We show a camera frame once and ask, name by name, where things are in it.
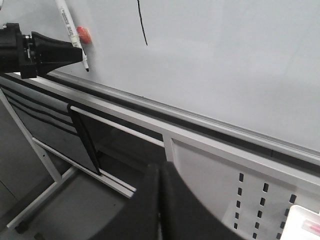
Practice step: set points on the white whiteboard with aluminium frame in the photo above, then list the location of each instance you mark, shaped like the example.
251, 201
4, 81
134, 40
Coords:
246, 68

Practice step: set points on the white black-tip whiteboard marker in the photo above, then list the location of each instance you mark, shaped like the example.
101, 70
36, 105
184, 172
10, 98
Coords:
71, 29

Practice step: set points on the white perforated pegboard panel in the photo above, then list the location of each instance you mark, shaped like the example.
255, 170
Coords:
253, 203

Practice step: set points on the white horizontal rail bar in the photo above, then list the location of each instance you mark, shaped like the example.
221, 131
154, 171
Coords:
119, 127

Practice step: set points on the white metal whiteboard stand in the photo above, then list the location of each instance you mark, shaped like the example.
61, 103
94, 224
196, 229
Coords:
122, 158

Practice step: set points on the grey fabric pocket organizer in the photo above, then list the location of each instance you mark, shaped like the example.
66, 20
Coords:
50, 120

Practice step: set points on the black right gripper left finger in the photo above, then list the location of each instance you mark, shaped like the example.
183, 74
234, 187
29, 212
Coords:
138, 219

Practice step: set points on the red round magnet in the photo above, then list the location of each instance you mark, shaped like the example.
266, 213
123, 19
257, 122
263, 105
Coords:
84, 35

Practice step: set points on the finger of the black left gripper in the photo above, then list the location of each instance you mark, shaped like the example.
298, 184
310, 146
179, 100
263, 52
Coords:
51, 54

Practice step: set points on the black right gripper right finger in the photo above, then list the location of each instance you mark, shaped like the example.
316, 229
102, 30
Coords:
182, 215

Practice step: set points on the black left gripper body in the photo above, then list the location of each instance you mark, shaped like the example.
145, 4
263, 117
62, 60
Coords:
17, 52

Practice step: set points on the pink marker pen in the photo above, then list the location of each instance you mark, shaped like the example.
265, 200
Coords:
311, 226

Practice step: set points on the upper white plastic tray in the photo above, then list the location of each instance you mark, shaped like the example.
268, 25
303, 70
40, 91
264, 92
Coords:
293, 228

